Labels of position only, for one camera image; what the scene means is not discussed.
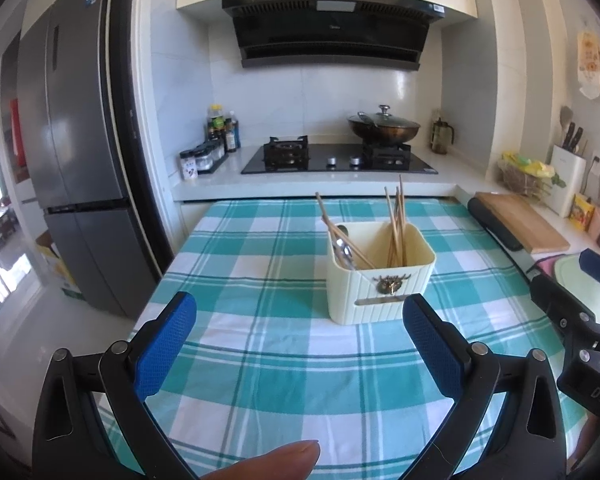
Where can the black padded bar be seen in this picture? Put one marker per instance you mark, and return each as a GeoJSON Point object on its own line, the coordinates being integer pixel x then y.
{"type": "Point", "coordinates": [495, 222]}

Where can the white wall outlet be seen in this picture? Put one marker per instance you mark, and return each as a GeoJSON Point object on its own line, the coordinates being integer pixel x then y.
{"type": "Point", "coordinates": [596, 162]}

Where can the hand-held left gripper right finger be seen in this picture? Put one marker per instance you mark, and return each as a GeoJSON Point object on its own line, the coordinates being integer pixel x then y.
{"type": "Point", "coordinates": [432, 350]}

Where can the black gas stove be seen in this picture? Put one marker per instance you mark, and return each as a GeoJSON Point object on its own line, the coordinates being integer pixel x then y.
{"type": "Point", "coordinates": [340, 160]}

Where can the white-label spice jar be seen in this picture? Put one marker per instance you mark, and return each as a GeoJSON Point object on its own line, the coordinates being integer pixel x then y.
{"type": "Point", "coordinates": [188, 166]}

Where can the person's left hand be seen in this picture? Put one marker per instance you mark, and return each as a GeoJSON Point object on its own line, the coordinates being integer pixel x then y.
{"type": "Point", "coordinates": [265, 460]}

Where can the grey spatula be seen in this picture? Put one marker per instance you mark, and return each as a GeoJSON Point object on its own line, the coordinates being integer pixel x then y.
{"type": "Point", "coordinates": [566, 114]}

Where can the red hanging cloth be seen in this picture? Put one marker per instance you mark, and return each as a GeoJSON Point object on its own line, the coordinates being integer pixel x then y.
{"type": "Point", "coordinates": [15, 132]}

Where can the teal plaid tablecloth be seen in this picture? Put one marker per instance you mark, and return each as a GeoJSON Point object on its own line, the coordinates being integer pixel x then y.
{"type": "Point", "coordinates": [280, 310]}

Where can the metal spoon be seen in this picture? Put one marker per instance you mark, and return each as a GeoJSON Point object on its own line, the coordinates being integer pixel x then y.
{"type": "Point", "coordinates": [346, 256]}
{"type": "Point", "coordinates": [344, 234]}

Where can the wooden cutting board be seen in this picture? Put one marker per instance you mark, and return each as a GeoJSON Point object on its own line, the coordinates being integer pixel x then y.
{"type": "Point", "coordinates": [530, 222]}

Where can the blue-label sauce bottle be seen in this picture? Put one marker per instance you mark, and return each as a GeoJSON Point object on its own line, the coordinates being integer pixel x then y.
{"type": "Point", "coordinates": [233, 135]}

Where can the cardboard box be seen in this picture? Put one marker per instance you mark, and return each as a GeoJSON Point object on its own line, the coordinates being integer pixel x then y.
{"type": "Point", "coordinates": [55, 265]}

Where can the clear spice jar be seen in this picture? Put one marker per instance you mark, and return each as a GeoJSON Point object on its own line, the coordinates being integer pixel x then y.
{"type": "Point", "coordinates": [221, 147]}
{"type": "Point", "coordinates": [203, 159]}
{"type": "Point", "coordinates": [214, 152]}

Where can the cream ribbed utensil holder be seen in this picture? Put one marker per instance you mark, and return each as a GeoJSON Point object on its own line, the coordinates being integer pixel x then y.
{"type": "Point", "coordinates": [415, 290]}

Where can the brown glass pitcher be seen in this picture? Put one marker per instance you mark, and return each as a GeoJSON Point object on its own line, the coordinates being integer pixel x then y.
{"type": "Point", "coordinates": [440, 135]}

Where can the white knife block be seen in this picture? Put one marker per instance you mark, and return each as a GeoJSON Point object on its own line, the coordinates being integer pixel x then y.
{"type": "Point", "coordinates": [570, 180]}

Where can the wooden chopstick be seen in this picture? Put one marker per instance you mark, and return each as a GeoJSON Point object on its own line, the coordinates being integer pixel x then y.
{"type": "Point", "coordinates": [388, 220]}
{"type": "Point", "coordinates": [401, 200]}
{"type": "Point", "coordinates": [396, 210]}
{"type": "Point", "coordinates": [404, 240]}
{"type": "Point", "coordinates": [330, 209]}
{"type": "Point", "coordinates": [355, 255]}

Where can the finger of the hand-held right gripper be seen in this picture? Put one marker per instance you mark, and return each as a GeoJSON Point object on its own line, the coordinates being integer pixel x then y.
{"type": "Point", "coordinates": [555, 300]}
{"type": "Point", "coordinates": [597, 270]}

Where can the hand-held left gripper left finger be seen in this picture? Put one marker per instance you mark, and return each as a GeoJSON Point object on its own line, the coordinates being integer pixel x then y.
{"type": "Point", "coordinates": [165, 345]}

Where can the hanging printed bag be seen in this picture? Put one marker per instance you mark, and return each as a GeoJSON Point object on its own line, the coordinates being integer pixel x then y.
{"type": "Point", "coordinates": [591, 62]}

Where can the dark sauce bottle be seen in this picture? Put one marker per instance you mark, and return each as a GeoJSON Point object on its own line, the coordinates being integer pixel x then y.
{"type": "Point", "coordinates": [213, 135]}

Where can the dark wok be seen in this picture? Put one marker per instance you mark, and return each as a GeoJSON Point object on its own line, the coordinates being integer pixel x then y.
{"type": "Point", "coordinates": [385, 135]}

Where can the green cutting board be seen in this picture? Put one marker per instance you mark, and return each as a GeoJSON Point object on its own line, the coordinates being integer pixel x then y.
{"type": "Point", "coordinates": [570, 267]}

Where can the yellow-green plastic bag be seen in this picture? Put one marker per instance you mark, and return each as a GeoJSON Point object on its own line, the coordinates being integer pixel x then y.
{"type": "Point", "coordinates": [527, 165]}

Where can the yellow-capped oil bottle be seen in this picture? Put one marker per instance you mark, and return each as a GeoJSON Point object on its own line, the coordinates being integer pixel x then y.
{"type": "Point", "coordinates": [216, 117]}

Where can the glass wok lid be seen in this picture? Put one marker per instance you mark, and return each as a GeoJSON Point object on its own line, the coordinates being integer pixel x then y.
{"type": "Point", "coordinates": [385, 119]}

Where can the black range hood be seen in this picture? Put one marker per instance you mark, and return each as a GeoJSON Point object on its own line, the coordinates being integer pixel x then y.
{"type": "Point", "coordinates": [330, 35]}

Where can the person's right hand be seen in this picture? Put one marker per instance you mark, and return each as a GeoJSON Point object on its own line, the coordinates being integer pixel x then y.
{"type": "Point", "coordinates": [587, 440]}

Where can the grey refrigerator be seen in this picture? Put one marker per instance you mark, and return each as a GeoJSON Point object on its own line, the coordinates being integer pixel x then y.
{"type": "Point", "coordinates": [80, 135]}

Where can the pink cutting board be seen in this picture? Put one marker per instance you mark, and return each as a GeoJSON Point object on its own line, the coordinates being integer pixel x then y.
{"type": "Point", "coordinates": [545, 263]}

